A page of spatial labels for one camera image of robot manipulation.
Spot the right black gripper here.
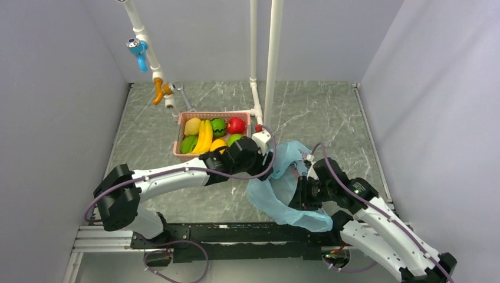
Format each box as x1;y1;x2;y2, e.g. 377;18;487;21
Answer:
287;175;334;210

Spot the light blue plastic bag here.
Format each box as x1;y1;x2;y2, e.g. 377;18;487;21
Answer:
246;140;333;232

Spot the red fake apple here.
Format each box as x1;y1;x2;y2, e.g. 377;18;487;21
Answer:
226;117;246;134

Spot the yellow fake lemon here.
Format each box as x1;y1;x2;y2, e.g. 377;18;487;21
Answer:
209;139;228;153

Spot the green fake watermelon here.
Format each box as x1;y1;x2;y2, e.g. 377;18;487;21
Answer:
210;118;226;138

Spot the yellow fake banana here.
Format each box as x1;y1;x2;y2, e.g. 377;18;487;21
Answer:
191;120;213;154

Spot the small green fake fruit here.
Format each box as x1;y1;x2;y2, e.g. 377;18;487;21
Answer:
180;136;198;154

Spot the yellow fake pear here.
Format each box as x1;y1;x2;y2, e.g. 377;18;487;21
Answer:
183;117;202;136

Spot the green fake lime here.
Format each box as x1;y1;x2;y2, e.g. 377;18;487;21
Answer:
227;134;244;147

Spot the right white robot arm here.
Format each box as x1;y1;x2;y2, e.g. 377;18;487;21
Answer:
289;158;457;282

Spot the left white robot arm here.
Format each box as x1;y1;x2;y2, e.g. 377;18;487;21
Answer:
92;137;275;248

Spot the pink plastic basket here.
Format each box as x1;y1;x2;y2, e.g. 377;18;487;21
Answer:
173;110;252;162

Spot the silver wrench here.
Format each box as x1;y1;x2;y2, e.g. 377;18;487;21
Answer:
175;83;196;112

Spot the orange plastic faucet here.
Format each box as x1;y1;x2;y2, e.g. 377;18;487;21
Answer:
152;77;175;105

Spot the blue plastic faucet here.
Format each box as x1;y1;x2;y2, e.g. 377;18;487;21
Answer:
126;38;148;73

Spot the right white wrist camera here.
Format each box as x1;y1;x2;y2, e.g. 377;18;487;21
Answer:
304;154;319;180

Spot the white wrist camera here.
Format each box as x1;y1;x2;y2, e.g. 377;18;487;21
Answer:
251;124;272;155
304;154;319;180

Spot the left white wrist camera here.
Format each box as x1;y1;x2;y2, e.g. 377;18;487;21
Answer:
251;124;272;155

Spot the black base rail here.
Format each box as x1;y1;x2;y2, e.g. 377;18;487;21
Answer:
130;222;343;263

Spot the white pvc pipe frame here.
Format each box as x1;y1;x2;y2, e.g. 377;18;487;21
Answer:
117;0;285;128

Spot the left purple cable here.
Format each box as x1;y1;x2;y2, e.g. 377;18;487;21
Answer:
83;124;277;283

